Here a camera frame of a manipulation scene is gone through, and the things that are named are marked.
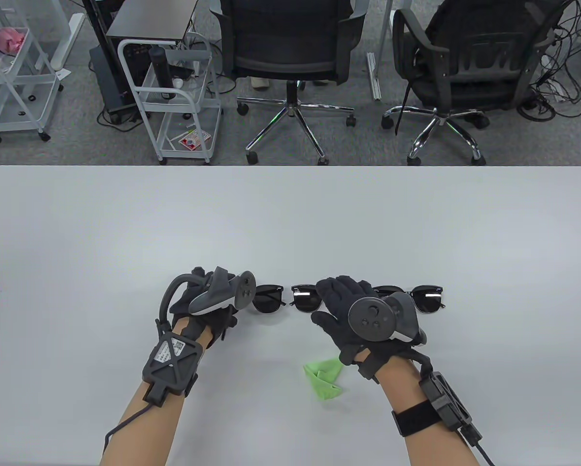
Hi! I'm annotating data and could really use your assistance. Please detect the person's left hand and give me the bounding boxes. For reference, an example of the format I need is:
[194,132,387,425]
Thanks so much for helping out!
[169,266,237,349]

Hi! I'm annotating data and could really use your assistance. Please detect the person's right hand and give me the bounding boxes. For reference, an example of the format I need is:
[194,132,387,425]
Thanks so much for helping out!
[311,276,427,379]

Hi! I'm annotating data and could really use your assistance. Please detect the black thin-armed sunglasses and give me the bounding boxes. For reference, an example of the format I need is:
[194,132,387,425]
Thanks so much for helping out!
[290,285,327,313]

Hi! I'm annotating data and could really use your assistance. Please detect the black sunglasses gold metal bridge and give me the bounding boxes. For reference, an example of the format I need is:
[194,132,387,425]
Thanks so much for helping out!
[251,285,287,314]

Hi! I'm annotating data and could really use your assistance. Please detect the green cleaning cloth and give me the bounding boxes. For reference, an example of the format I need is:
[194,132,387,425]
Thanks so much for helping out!
[303,357,344,402]

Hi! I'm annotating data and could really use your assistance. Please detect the black thick-framed sunglasses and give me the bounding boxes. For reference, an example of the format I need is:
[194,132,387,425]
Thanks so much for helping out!
[373,285,446,314]

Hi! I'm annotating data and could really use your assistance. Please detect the grey VR controller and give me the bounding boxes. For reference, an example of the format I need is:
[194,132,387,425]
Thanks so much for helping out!
[189,266,257,316]
[348,291,419,343]

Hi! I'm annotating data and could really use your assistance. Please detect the black sensor box white label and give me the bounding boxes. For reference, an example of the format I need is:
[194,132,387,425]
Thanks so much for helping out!
[141,331,204,406]

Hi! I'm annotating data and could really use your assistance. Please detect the black wrist sensor box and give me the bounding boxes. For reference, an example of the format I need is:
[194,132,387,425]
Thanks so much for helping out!
[419,371,482,446]

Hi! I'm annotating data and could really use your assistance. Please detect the red white packet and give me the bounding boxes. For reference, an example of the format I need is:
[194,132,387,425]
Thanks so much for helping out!
[176,130,212,151]

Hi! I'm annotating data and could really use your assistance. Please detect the white desk leg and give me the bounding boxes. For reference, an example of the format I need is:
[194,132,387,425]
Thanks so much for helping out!
[366,0,398,101]
[52,14,86,71]

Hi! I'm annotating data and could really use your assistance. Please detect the black office chair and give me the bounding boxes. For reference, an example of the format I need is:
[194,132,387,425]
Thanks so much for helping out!
[209,0,368,166]
[382,0,570,166]

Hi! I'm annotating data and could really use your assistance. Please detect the black bottle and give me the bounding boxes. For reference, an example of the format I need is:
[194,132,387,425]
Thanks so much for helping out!
[149,46,176,101]

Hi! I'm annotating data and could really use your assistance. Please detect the black computer tower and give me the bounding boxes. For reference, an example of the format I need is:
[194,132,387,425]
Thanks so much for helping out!
[89,45,143,124]

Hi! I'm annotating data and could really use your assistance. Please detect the white mesh utility cart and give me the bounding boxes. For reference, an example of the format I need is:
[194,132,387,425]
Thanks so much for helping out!
[0,0,65,144]

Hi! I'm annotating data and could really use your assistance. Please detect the white power strip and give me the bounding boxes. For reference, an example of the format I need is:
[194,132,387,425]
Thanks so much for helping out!
[538,54,570,103]

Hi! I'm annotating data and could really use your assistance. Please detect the dark side table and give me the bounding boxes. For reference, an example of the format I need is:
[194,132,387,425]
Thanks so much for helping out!
[83,0,199,49]

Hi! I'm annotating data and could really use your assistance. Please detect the pink cloth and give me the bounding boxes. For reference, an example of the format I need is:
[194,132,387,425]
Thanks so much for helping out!
[0,23,29,53]

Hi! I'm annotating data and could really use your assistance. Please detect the black cable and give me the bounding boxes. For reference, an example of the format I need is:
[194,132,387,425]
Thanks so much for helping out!
[475,439,496,466]
[102,273,208,454]

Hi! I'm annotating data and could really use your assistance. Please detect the black wrist strap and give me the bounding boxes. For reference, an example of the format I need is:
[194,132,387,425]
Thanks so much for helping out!
[391,402,441,436]

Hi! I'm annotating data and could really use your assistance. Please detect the white rounded-handle cart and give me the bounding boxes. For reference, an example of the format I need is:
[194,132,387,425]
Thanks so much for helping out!
[118,34,224,166]

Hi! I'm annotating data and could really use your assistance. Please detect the tangle of black cables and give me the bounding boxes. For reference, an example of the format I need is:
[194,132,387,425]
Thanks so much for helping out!
[516,0,581,122]

